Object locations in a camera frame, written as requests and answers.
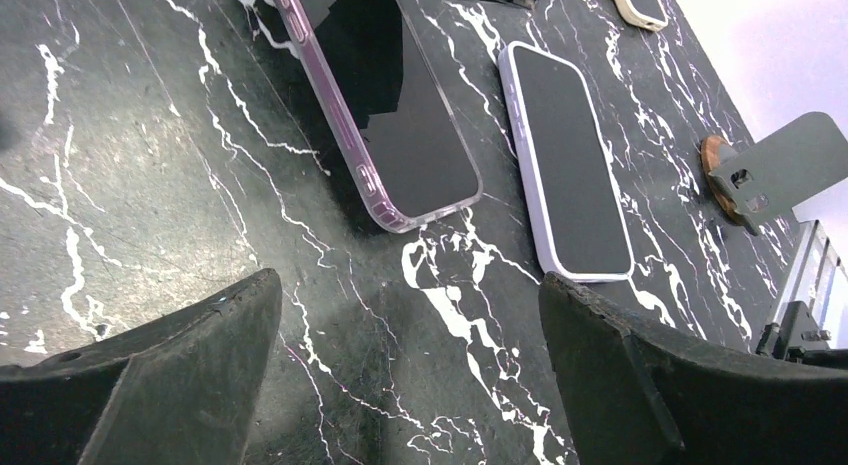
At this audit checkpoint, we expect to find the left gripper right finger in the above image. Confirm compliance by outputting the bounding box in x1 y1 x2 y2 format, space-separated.
538 272 847 464

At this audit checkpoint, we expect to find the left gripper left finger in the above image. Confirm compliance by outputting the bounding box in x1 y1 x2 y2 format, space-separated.
1 268 282 464

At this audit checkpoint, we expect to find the phone with clear pink case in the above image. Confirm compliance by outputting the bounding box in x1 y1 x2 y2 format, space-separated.
274 0 483 233

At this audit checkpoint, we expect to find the phone with lilac case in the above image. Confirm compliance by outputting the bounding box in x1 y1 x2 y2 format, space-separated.
498 41 634 283

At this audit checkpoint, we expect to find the phone with beige case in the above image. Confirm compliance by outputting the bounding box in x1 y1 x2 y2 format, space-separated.
614 0 668 32

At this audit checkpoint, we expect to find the black stand with wooden base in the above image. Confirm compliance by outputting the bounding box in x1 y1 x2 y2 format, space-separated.
700 111 847 236

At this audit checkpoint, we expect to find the aluminium rail frame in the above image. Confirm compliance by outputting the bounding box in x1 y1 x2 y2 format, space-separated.
755 221 847 370

